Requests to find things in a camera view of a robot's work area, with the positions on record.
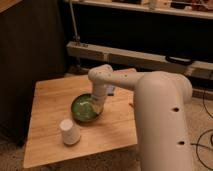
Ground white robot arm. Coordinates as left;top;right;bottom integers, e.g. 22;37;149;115
88;65;194;171

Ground black handle on shelf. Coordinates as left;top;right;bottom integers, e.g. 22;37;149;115
165;56;194;66

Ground green ceramic bowl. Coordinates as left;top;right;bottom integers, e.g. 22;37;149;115
71;93;99;123

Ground metal stand pole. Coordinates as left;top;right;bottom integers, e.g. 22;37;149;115
69;0;87;47

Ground white paper cup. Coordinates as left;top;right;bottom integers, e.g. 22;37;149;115
59;119;81;145

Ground wooden folding table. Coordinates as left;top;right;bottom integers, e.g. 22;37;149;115
23;75;137;168

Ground grey lower shelf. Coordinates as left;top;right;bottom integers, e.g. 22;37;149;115
66;41;213;76

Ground black floor cable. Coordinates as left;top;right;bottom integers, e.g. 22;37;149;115
189;71;213;164

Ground upper wooden shelf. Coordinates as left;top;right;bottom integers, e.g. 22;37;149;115
63;0;213;20

